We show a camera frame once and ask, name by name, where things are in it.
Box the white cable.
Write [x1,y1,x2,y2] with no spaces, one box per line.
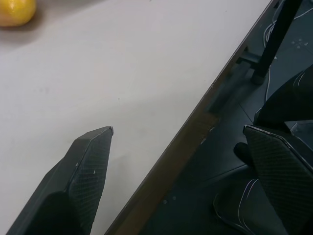
[263,21,278,101]

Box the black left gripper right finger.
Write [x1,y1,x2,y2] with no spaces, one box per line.
[243,124,313,235]

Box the black table leg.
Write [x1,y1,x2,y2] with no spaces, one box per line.
[251,0,299,85]

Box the black robot foot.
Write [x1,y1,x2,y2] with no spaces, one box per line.
[212,178,289,235]

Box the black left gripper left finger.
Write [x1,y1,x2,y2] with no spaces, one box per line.
[5,126,114,235]

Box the black robot leg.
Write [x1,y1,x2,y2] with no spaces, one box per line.
[234,70,313,167]

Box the yellow orange fruit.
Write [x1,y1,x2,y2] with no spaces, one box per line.
[0,0,37,27]

